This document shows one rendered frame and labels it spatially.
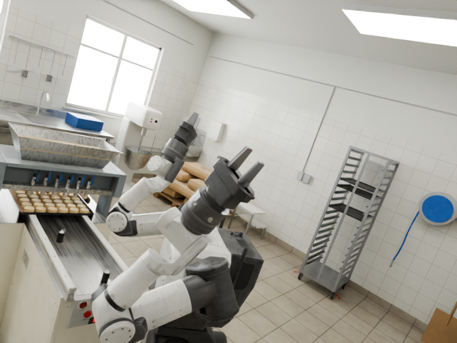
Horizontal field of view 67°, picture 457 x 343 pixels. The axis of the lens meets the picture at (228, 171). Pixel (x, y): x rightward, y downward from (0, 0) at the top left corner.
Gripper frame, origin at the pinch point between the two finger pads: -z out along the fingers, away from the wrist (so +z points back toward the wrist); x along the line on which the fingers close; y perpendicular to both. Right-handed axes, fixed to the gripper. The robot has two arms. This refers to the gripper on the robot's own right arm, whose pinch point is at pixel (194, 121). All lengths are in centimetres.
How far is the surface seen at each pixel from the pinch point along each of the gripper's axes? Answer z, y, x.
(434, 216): -113, -206, -293
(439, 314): -16, -255, -303
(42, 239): 79, 48, -37
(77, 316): 94, 7, -25
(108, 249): 69, 22, -52
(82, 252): 77, 33, -51
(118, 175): 33, 52, -77
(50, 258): 82, 34, -28
